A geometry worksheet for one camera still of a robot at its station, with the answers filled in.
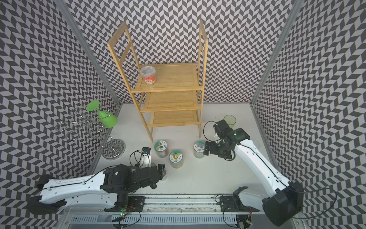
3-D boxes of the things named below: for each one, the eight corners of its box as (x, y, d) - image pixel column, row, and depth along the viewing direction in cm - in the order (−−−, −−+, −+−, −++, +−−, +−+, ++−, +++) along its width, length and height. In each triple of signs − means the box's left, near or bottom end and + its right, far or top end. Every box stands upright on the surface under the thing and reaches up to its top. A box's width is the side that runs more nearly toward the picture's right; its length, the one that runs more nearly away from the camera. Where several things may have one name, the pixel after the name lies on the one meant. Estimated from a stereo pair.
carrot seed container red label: (155, 157, 91) (153, 152, 84) (157, 146, 96) (155, 140, 89) (168, 157, 91) (166, 152, 84) (169, 146, 96) (168, 140, 89)
